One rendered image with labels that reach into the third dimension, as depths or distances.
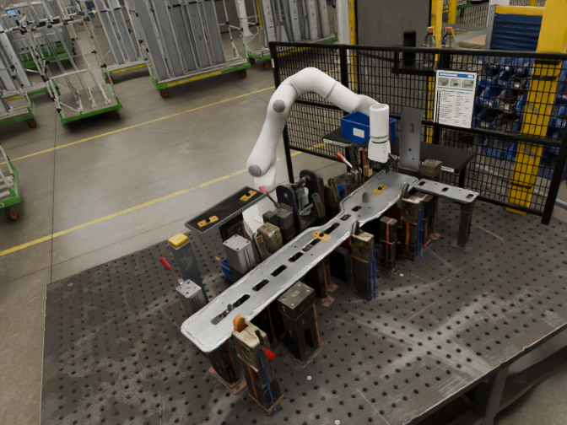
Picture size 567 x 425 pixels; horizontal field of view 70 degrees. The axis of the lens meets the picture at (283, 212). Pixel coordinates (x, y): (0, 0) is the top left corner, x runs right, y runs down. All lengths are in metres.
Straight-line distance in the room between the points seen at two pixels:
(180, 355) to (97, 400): 0.35
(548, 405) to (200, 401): 1.73
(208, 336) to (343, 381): 0.54
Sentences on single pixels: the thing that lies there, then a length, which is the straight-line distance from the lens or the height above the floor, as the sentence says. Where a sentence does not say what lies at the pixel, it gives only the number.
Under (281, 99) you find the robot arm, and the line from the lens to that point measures 1.87.
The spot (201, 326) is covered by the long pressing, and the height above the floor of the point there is 1.00.
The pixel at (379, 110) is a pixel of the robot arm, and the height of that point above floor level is 1.43.
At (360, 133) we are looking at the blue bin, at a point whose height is 1.10.
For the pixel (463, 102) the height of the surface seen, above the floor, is 1.29.
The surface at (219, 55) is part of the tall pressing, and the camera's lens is 8.89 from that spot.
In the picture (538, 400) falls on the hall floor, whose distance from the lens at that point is 2.60.
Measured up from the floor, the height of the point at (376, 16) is 1.42.
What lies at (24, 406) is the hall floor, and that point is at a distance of 3.13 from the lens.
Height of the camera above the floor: 2.08
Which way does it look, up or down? 33 degrees down
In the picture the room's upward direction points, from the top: 9 degrees counter-clockwise
